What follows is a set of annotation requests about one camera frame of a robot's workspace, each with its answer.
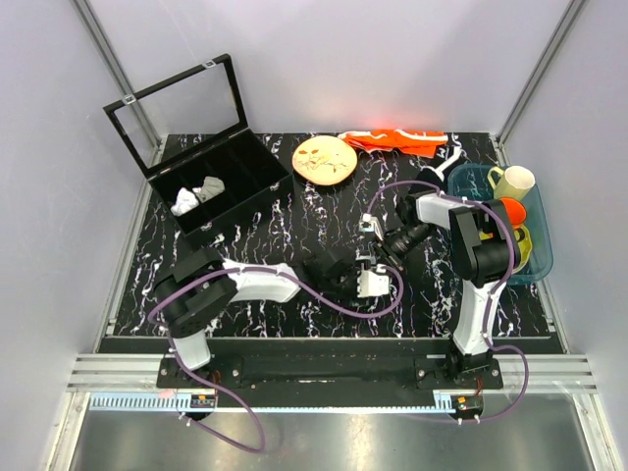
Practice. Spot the teal transparent plastic bin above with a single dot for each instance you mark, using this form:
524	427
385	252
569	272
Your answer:
470	180

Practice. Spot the yellow green dotted plate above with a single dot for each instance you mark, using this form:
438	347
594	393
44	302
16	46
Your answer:
525	246

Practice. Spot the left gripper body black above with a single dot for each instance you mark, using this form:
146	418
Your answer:
343	289

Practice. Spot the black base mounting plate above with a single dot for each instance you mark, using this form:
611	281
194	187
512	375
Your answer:
340	373

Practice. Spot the orange white garment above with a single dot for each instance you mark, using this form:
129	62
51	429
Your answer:
416	143

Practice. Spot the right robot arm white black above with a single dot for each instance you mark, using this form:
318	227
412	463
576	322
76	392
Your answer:
483	254

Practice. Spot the cream yellow mug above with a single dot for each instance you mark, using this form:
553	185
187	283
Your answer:
512	182

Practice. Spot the grey rolled sock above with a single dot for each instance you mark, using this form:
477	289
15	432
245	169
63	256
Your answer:
210	188

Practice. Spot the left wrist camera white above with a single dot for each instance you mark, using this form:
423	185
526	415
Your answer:
372	280

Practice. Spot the orange mug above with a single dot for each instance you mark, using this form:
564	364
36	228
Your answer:
515	210

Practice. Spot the black white garment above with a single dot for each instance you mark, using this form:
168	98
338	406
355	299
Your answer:
430	176

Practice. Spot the round wooden plate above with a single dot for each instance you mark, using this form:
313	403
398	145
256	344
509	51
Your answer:
324	160

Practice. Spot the black compartment box with lid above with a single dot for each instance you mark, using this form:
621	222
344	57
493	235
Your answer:
193	125

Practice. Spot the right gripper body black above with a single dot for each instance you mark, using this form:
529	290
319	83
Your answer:
393	250

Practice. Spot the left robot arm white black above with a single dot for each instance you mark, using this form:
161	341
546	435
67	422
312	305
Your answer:
199	287

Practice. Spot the white rolled sock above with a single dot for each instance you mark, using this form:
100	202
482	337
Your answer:
186	201

